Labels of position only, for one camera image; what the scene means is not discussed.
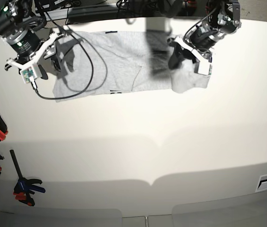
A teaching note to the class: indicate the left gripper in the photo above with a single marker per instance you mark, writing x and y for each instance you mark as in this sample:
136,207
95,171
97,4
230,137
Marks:
200,40

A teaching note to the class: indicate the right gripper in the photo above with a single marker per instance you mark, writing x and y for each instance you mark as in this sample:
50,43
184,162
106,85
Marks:
31,49

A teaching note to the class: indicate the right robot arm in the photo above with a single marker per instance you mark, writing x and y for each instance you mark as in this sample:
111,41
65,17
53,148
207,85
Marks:
19,22

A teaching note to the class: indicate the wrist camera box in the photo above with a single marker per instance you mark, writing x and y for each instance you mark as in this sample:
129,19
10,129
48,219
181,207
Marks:
30,73
203,68

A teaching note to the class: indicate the grey T-shirt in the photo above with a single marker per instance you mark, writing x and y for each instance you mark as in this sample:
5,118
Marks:
104,63

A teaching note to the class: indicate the blue black bar clamp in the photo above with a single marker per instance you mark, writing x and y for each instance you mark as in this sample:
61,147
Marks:
24,187

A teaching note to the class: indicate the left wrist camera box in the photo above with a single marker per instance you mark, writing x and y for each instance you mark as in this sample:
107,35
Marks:
203,68

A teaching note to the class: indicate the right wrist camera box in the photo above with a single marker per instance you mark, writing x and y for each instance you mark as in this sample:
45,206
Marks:
30,73

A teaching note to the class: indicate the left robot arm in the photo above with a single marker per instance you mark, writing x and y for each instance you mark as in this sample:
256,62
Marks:
222,18

